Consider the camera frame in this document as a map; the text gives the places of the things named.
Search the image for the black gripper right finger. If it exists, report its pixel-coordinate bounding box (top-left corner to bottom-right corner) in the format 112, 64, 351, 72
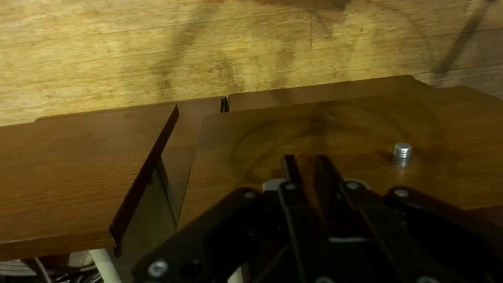
313, 153, 503, 283

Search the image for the wooden drawer with orange item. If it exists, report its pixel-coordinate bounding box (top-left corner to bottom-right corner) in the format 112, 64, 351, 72
175, 84, 503, 248

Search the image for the small silver drawer knob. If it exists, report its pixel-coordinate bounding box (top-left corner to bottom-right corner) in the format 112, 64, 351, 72
392, 141, 415, 164

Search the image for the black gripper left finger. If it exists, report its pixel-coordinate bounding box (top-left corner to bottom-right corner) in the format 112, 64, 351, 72
132, 152, 330, 283

